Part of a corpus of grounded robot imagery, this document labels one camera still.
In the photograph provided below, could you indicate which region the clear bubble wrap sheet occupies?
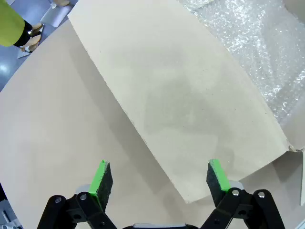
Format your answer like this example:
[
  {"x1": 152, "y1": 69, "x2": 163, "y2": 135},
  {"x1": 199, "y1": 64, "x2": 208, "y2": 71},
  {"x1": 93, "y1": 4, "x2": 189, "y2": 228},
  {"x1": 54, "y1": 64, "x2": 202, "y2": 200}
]
[{"x1": 178, "y1": 0, "x2": 305, "y2": 127}]

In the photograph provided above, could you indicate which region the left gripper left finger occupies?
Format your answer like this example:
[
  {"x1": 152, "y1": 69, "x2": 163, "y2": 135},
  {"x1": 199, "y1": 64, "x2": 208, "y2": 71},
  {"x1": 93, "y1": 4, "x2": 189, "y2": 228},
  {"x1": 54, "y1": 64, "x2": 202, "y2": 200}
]
[{"x1": 37, "y1": 159, "x2": 118, "y2": 229}]

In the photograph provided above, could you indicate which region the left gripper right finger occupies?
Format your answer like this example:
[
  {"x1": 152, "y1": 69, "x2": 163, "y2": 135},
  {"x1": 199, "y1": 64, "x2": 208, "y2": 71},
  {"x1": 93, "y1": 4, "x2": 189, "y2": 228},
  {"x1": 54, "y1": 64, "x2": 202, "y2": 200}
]
[{"x1": 200, "y1": 158, "x2": 285, "y2": 229}]

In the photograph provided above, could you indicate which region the person's yellow-sleeved forearm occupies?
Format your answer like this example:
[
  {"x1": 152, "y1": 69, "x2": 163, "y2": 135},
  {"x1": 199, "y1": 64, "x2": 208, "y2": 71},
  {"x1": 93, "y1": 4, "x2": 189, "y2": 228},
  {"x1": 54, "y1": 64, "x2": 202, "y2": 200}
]
[{"x1": 0, "y1": 0, "x2": 33, "y2": 48}]

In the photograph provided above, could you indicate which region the brown cardboard shipping box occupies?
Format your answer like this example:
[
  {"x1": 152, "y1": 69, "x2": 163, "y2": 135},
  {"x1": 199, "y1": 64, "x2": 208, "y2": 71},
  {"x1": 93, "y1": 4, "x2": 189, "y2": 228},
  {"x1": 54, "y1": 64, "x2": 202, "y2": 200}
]
[{"x1": 68, "y1": 0, "x2": 305, "y2": 206}]

